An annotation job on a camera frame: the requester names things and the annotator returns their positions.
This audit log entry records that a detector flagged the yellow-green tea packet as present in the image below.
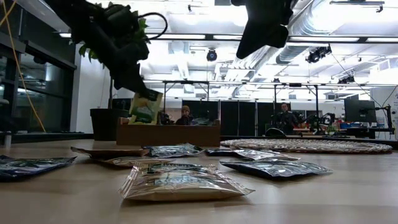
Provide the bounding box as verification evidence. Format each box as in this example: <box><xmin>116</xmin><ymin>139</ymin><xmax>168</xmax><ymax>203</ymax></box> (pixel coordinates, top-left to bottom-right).
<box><xmin>128</xmin><ymin>89</ymin><xmax>164</xmax><ymax>126</ymax></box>

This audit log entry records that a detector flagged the round woven wicker tray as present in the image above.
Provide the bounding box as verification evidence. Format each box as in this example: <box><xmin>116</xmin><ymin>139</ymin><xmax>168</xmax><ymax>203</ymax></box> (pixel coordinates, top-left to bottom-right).
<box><xmin>220</xmin><ymin>138</ymin><xmax>394</xmax><ymax>155</ymax></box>

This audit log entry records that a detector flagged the black ceiling track light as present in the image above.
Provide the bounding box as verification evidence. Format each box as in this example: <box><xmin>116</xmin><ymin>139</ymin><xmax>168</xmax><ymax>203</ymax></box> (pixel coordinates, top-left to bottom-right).
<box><xmin>329</xmin><ymin>0</ymin><xmax>386</xmax><ymax>13</ymax></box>

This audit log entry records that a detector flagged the green potted plant black pot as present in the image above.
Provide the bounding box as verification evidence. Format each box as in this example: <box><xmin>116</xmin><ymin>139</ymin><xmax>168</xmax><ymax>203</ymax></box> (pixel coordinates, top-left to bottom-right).
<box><xmin>68</xmin><ymin>1</ymin><xmax>150</xmax><ymax>141</ymax></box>

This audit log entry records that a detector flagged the white pedestal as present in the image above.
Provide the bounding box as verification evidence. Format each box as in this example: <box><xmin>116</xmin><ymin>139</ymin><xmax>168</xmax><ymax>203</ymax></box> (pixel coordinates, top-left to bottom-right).
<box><xmin>0</xmin><ymin>130</ymin><xmax>15</xmax><ymax>149</ymax></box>

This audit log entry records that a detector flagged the black divider panel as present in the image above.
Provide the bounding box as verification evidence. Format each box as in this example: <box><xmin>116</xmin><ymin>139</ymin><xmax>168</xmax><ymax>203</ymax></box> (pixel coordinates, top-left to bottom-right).
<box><xmin>238</xmin><ymin>101</ymin><xmax>257</xmax><ymax>136</ymax></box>
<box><xmin>220</xmin><ymin>101</ymin><xmax>239</xmax><ymax>136</ymax></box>
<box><xmin>257</xmin><ymin>101</ymin><xmax>293</xmax><ymax>136</ymax></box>
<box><xmin>182</xmin><ymin>100</ymin><xmax>219</xmax><ymax>124</ymax></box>

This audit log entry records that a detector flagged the silver packet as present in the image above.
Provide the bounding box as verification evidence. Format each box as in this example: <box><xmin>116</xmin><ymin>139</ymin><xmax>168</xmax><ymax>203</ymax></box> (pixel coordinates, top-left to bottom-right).
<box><xmin>231</xmin><ymin>148</ymin><xmax>301</xmax><ymax>162</ymax></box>

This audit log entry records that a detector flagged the long yellow cable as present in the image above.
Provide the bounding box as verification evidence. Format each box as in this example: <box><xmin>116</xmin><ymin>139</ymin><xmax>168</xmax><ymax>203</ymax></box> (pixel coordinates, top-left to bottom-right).
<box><xmin>0</xmin><ymin>0</ymin><xmax>47</xmax><ymax>134</ymax></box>

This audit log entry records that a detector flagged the black office desk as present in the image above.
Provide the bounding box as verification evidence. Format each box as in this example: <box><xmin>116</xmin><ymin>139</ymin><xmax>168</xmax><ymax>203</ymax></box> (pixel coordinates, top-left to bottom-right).
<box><xmin>322</xmin><ymin>126</ymin><xmax>396</xmax><ymax>140</ymax></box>

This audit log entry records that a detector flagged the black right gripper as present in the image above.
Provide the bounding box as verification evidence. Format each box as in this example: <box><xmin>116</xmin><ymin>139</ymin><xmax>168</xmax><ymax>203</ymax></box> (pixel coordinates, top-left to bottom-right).
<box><xmin>236</xmin><ymin>0</ymin><xmax>295</xmax><ymax>59</ymax></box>

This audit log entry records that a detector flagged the dark blue tea packet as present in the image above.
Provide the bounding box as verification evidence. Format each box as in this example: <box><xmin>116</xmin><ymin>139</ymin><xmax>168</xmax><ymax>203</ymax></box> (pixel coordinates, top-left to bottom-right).
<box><xmin>190</xmin><ymin>117</ymin><xmax>215</xmax><ymax>126</ymax></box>
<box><xmin>219</xmin><ymin>159</ymin><xmax>333</xmax><ymax>180</ymax></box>
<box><xmin>204</xmin><ymin>147</ymin><xmax>239</xmax><ymax>157</ymax></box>
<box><xmin>0</xmin><ymin>154</ymin><xmax>78</xmax><ymax>183</ymax></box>

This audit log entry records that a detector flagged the silver ventilation duct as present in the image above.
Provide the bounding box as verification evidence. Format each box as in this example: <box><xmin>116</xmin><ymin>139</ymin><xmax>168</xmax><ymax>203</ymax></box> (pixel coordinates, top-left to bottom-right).
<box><xmin>276</xmin><ymin>0</ymin><xmax>335</xmax><ymax>65</ymax></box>

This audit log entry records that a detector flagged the wooden tea organizer box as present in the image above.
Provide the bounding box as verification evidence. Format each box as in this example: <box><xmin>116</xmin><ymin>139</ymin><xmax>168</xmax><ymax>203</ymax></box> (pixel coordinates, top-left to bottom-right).
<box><xmin>116</xmin><ymin>117</ymin><xmax>221</xmax><ymax>147</ymax></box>

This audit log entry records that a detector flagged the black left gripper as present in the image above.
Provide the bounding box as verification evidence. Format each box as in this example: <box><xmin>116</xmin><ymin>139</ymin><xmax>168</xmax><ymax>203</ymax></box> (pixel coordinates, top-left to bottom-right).
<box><xmin>93</xmin><ymin>6</ymin><xmax>150</xmax><ymax>95</ymax></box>

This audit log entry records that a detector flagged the black ceiling spotlight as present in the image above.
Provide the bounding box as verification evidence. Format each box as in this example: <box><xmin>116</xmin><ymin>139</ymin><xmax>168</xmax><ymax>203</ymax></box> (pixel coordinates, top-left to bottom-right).
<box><xmin>338</xmin><ymin>75</ymin><xmax>356</xmax><ymax>85</ymax></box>
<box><xmin>306</xmin><ymin>45</ymin><xmax>333</xmax><ymax>64</ymax></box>

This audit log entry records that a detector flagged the black overhead light bar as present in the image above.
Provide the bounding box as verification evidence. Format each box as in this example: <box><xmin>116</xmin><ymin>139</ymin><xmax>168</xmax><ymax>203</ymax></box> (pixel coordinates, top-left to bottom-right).
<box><xmin>146</xmin><ymin>32</ymin><xmax>398</xmax><ymax>44</ymax></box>

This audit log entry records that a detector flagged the person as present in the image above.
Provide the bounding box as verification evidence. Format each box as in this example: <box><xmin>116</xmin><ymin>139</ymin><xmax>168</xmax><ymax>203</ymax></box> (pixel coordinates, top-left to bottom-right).
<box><xmin>175</xmin><ymin>105</ymin><xmax>195</xmax><ymax>126</ymax></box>
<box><xmin>273</xmin><ymin>102</ymin><xmax>301</xmax><ymax>136</ymax></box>

